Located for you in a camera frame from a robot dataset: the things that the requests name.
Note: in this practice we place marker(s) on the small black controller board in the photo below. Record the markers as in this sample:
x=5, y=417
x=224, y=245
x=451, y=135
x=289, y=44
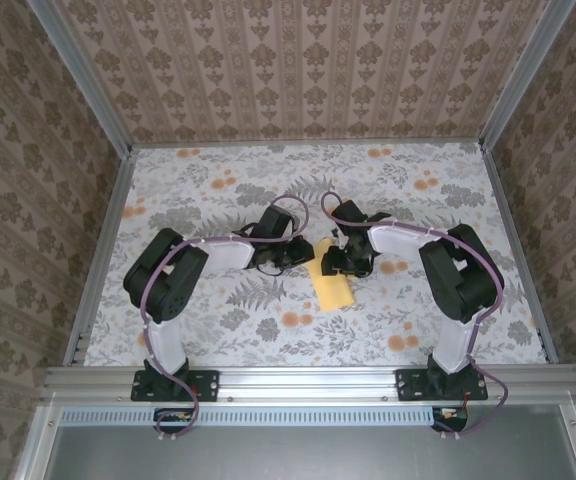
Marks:
x=173, y=420
x=450, y=419

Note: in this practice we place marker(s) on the floral patterned table cover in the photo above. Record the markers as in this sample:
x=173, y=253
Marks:
x=358, y=345

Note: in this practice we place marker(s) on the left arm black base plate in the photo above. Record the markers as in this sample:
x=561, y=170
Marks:
x=208, y=385

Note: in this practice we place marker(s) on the wide aluminium base rail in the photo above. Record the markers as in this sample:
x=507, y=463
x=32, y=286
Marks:
x=308, y=382

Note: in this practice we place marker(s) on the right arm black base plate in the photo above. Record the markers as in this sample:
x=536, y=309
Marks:
x=410, y=387

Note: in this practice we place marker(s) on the aluminium corner post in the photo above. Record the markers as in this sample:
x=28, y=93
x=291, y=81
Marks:
x=84, y=75
x=524, y=70

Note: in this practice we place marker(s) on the aluminium side rail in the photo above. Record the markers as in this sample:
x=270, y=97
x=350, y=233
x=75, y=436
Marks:
x=518, y=250
x=103, y=250

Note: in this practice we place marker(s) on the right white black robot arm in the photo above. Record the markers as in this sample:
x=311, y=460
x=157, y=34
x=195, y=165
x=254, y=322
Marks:
x=450, y=350

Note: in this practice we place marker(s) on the yellow cloth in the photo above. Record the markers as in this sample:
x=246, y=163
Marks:
x=333, y=295

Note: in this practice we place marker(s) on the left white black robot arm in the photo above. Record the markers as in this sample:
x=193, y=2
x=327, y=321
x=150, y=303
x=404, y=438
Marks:
x=168, y=345

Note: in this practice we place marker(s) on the grey metal sheet panel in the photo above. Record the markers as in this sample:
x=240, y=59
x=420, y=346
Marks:
x=308, y=455

